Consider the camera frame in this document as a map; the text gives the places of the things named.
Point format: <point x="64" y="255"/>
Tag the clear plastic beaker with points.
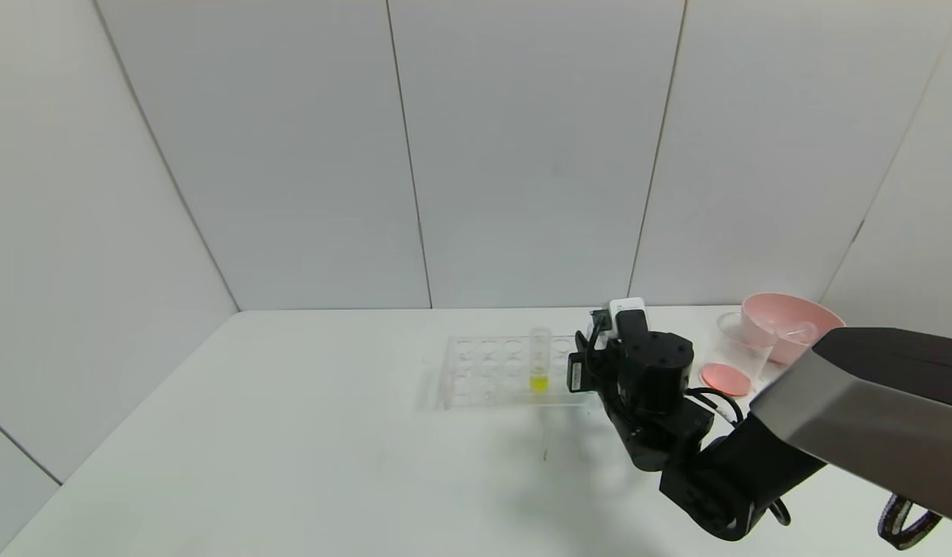
<point x="727" y="379"/>

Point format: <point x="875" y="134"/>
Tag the pink bowl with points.
<point x="769" y="317"/>

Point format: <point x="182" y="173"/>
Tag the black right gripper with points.
<point x="577" y="374"/>

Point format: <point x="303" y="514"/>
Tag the clear acrylic test tube rack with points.
<point x="491" y="387"/>

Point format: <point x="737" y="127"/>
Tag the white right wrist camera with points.
<point x="626" y="313"/>

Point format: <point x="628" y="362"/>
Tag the red pigment test tube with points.
<point x="800" y="333"/>

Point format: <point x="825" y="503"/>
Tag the yellow pigment test tube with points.
<point x="538" y="381"/>

